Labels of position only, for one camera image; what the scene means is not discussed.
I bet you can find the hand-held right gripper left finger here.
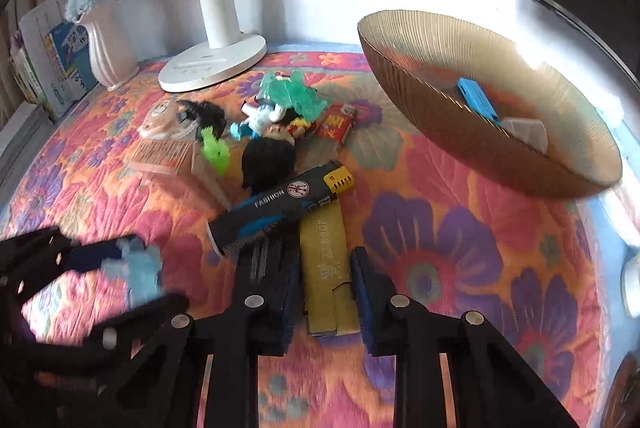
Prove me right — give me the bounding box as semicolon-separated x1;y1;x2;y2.
89;243;307;428

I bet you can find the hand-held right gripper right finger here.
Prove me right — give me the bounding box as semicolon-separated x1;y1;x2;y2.
351;247;582;428

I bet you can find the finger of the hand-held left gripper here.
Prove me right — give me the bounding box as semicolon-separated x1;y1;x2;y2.
0;227;137;309
0;293;191;428

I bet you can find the pale blue toy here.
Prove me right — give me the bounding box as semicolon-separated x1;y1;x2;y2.
102;240;166;307

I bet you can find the gold cardboard box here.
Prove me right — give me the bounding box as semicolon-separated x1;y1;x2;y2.
299;200;362;337

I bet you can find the black and blue lighter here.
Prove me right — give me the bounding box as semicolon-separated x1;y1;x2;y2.
209;160;357;256

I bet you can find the red figurine with black hair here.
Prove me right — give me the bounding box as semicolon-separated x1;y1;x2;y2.
241;115;311;192

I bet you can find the black spiky toy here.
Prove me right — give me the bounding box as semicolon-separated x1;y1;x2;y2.
175;99;228;139

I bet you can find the woven wicker basket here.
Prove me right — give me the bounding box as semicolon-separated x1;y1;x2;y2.
357;10;623;201

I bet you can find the floral quilted cloth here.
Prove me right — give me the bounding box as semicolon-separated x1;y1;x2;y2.
0;40;632;428

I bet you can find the clear plastic package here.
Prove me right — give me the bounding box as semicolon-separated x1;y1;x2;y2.
131;102;233;211

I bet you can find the lime green toy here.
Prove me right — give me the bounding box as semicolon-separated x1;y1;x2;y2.
200;128;232;177

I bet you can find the red packet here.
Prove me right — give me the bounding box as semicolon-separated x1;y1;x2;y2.
314;104;359;143

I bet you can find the blue and white figurine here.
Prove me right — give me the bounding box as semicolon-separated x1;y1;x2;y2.
230;100;288;141

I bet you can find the white ribbed vase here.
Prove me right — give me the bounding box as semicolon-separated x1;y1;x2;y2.
75;0;141;91

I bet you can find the green translucent toy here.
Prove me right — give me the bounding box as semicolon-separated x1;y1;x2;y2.
255;70;328;123

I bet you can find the blue rectangular block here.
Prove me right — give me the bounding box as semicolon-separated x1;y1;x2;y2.
457;78;503;127

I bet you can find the white plastic piece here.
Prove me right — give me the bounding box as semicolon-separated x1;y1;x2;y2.
500;117;551;153

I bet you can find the white plastic object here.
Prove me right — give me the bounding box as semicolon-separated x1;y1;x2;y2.
620;248;640;319

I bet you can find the white desk lamp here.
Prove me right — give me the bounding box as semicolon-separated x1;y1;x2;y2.
158;0;268;92

